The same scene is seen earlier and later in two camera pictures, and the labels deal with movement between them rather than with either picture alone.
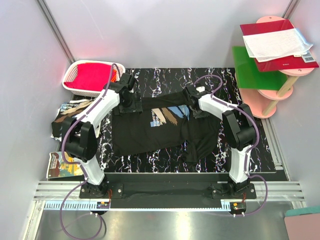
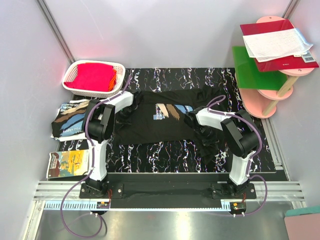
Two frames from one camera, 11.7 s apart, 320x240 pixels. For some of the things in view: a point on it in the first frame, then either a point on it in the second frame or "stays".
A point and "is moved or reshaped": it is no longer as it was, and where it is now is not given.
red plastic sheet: x=307 y=59 stays
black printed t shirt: x=167 y=123 is moved or reshaped
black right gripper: x=197 y=113 to x=207 y=133
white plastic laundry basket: x=90 y=78 stays
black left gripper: x=130 y=106 to x=124 y=114
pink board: x=305 y=227 stays
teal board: x=302 y=211 stays
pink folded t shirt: x=91 y=77 stays
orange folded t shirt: x=114 y=78 stays
